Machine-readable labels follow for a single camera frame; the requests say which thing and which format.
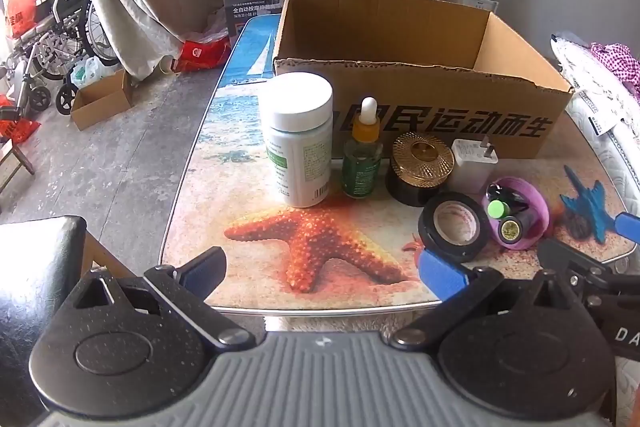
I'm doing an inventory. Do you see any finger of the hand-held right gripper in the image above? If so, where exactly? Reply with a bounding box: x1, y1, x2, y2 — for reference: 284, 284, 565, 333
537, 237, 625, 294
614, 212, 640, 240

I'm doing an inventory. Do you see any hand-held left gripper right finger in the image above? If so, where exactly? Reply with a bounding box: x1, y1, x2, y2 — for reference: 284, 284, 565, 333
389, 249, 582, 351

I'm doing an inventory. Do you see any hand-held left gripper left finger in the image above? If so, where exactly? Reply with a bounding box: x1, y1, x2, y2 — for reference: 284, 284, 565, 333
74, 246, 252, 356

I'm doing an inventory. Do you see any black tape roll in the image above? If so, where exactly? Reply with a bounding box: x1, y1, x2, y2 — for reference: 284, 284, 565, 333
417, 192, 493, 264

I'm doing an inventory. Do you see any pink plastic bowl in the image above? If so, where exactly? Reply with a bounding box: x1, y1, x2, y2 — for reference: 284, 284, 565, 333
481, 177, 551, 252

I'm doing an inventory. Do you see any small green-capped tube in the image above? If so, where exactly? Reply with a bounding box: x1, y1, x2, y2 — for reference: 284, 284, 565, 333
486, 187, 516, 221

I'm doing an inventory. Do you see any white charger plug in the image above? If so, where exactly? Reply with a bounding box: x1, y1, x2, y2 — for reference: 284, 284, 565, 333
450, 136, 501, 195

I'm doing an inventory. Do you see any round golden wire brush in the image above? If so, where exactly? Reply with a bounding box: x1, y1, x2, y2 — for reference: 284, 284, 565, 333
385, 133, 456, 208

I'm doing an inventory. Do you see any green dropper bottle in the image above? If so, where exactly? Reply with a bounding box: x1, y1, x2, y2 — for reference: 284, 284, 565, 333
341, 97, 385, 198

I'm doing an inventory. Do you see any white supplement bottle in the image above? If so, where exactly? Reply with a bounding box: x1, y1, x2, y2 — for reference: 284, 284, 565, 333
257, 72, 335, 208

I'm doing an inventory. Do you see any large brown cardboard box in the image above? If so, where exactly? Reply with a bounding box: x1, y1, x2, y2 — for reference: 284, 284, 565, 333
272, 0, 575, 160

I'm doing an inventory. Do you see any pink checked cloth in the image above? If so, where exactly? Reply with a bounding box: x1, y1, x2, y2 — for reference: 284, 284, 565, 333
590, 42, 640, 98

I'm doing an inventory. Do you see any small open cardboard box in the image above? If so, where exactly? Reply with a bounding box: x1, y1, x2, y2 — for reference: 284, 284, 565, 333
70, 68, 136, 131

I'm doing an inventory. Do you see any red plastic bag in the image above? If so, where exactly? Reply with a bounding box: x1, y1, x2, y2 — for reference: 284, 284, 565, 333
175, 39, 232, 72

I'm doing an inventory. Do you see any white plastic bag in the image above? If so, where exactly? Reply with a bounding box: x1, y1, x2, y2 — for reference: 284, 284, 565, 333
70, 56, 121, 88

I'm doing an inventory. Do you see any wheelchair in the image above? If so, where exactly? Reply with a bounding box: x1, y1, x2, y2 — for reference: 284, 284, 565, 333
0, 0, 123, 115

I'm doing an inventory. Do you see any orange plastic bag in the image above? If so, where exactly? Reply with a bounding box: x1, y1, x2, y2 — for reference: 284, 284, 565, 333
0, 0, 38, 40

